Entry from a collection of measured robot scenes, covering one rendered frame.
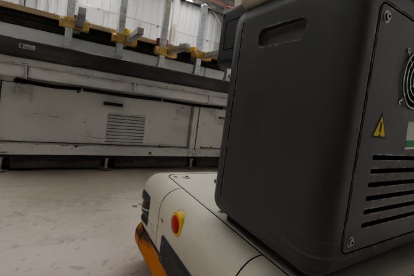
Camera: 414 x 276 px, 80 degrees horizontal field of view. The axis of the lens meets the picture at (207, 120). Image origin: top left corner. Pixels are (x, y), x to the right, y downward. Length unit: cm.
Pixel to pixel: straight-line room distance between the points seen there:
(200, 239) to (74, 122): 137
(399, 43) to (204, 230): 42
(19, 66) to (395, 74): 145
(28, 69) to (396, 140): 145
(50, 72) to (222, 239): 125
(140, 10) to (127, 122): 775
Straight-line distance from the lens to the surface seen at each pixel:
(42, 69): 151
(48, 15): 171
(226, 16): 68
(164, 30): 162
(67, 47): 148
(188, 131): 196
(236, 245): 46
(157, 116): 183
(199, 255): 50
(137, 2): 942
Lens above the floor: 50
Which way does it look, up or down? 3 degrees down
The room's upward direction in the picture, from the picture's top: 7 degrees clockwise
